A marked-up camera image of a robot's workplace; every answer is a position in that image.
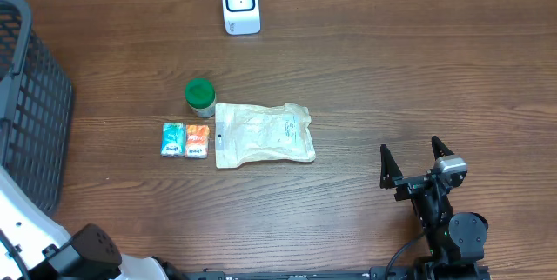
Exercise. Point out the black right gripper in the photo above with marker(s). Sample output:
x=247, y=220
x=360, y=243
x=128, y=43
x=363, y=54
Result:
x=410, y=185

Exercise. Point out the beige plastic pouch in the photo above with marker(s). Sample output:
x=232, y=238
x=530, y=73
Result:
x=251, y=133

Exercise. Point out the orange tissue pack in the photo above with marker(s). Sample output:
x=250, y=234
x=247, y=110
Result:
x=197, y=141

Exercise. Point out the green lid jar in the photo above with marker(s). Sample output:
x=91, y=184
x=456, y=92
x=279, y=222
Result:
x=200, y=95

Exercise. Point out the teal tissue pack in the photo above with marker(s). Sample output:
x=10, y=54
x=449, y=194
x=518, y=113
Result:
x=173, y=140

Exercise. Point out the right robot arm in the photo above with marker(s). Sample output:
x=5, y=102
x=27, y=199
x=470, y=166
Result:
x=454, y=238

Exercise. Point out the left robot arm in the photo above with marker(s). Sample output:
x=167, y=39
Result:
x=33, y=246

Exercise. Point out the white barcode scanner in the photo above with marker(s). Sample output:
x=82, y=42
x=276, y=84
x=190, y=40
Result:
x=241, y=17

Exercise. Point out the dark grey plastic basket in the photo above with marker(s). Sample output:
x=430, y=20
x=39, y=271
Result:
x=37, y=101

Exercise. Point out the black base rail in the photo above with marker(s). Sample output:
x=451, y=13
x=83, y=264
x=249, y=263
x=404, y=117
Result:
x=374, y=273

